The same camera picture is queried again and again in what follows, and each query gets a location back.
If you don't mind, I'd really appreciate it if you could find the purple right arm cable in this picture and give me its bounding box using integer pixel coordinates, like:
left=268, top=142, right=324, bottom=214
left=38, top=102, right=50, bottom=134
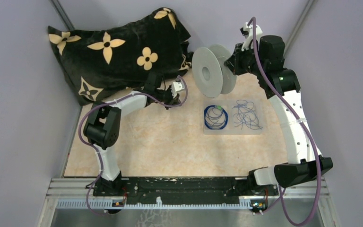
left=247, top=17, right=323, bottom=226

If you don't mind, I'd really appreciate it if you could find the blue tangled thin cable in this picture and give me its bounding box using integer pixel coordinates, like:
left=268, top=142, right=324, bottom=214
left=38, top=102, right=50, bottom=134
left=232, top=99, right=264, bottom=131

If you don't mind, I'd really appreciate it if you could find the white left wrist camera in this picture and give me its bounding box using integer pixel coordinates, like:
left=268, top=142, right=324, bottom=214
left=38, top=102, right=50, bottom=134
left=171, top=81, right=186, bottom=97

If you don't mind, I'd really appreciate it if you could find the clear plastic tray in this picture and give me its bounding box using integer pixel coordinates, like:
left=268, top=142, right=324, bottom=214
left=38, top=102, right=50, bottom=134
left=202, top=98, right=267, bottom=135

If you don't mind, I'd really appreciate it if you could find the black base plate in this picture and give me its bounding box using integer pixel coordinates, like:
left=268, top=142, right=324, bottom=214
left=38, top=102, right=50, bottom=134
left=93, top=176, right=279, bottom=204

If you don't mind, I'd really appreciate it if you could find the aluminium rail frame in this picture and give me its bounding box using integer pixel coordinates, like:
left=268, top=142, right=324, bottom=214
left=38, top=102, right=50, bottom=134
left=37, top=177, right=340, bottom=227

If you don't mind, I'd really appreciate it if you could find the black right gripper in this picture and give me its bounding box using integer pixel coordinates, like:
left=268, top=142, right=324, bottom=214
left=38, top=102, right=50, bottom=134
left=225, top=41, right=266, bottom=77

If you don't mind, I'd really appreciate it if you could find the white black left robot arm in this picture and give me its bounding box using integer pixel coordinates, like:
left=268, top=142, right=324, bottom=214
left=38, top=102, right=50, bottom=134
left=78, top=73, right=188, bottom=196

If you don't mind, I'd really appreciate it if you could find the blue coiled cable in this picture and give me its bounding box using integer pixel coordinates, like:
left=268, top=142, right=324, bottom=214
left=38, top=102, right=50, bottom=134
left=203, top=105, right=229, bottom=131

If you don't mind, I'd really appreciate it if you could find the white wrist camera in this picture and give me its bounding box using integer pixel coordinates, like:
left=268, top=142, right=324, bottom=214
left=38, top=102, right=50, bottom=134
left=171, top=81, right=186, bottom=97
left=241, top=22, right=263, bottom=51

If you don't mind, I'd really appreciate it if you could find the black blanket with beige flowers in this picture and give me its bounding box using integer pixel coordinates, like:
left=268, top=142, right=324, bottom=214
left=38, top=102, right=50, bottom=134
left=47, top=7, right=193, bottom=106

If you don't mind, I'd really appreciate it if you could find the white perforated cable spool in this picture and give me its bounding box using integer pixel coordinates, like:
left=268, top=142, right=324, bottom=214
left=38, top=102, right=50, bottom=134
left=192, top=44, right=237, bottom=98

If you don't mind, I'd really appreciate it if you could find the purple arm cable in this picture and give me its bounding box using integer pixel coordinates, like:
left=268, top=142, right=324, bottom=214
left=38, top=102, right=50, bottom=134
left=78, top=75, right=189, bottom=216
left=247, top=17, right=323, bottom=226

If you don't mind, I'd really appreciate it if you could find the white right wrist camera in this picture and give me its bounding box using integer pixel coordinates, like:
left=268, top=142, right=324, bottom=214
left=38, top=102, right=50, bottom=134
left=241, top=22, right=263, bottom=51

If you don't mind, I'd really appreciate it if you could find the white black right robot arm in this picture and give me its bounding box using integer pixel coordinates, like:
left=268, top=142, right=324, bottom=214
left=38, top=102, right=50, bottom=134
left=225, top=35, right=333, bottom=195

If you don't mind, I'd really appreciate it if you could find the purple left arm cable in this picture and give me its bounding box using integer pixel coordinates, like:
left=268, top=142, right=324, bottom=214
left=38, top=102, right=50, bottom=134
left=78, top=75, right=189, bottom=216

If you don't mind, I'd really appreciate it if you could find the white slotted cable duct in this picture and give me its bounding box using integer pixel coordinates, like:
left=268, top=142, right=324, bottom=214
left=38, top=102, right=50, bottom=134
left=56, top=197, right=268, bottom=210

